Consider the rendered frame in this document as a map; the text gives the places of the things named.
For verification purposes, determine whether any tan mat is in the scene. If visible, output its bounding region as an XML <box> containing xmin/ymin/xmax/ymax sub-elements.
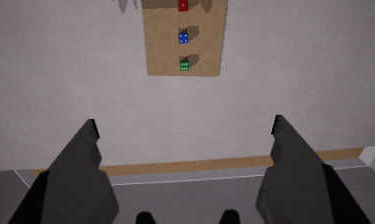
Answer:
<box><xmin>141</xmin><ymin>0</ymin><xmax>226</xmax><ymax>77</ymax></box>

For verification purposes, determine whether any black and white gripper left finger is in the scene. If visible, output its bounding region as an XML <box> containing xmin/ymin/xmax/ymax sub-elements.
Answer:
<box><xmin>8</xmin><ymin>119</ymin><xmax>119</xmax><ymax>224</ymax></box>

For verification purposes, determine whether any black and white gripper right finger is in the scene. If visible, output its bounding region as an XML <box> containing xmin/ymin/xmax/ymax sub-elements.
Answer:
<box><xmin>256</xmin><ymin>115</ymin><xmax>371</xmax><ymax>224</ymax></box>

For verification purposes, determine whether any blue die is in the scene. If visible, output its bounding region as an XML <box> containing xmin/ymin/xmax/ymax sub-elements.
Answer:
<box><xmin>178</xmin><ymin>33</ymin><xmax>188</xmax><ymax>44</ymax></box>

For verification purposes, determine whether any red die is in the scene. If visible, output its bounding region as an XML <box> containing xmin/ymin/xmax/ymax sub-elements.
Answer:
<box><xmin>178</xmin><ymin>0</ymin><xmax>188</xmax><ymax>12</ymax></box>

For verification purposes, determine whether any green die with white pips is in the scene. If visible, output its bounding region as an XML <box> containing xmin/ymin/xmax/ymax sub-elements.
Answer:
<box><xmin>180</xmin><ymin>60</ymin><xmax>189</xmax><ymax>71</ymax></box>

